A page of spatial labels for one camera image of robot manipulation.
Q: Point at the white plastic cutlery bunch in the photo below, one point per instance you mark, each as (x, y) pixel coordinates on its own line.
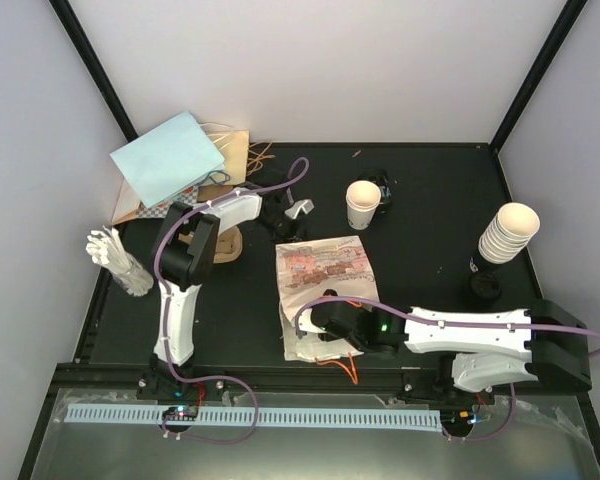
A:
(106, 250)

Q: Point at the light blue paper bag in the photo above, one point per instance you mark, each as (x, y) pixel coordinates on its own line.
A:
(168, 159)

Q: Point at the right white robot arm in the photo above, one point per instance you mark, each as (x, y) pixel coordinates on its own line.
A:
(542, 343)

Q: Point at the brown kraft paper bag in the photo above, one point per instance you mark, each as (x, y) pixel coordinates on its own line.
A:
(233, 145)

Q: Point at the black cup lid stack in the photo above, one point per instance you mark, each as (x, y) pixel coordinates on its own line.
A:
(483, 287)

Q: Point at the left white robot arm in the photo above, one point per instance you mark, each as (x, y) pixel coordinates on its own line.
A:
(185, 250)

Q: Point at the stack of white cups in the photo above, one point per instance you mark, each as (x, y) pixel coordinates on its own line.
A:
(508, 233)

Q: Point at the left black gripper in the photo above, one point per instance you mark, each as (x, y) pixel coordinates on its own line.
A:
(297, 232)

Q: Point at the black paper coffee cup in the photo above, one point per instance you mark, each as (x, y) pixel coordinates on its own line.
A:
(382, 181)

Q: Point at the checkered paper bag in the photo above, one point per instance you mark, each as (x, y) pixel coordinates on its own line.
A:
(187, 196)

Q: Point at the cream bear paper bag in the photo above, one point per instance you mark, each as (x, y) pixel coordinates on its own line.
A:
(309, 270)

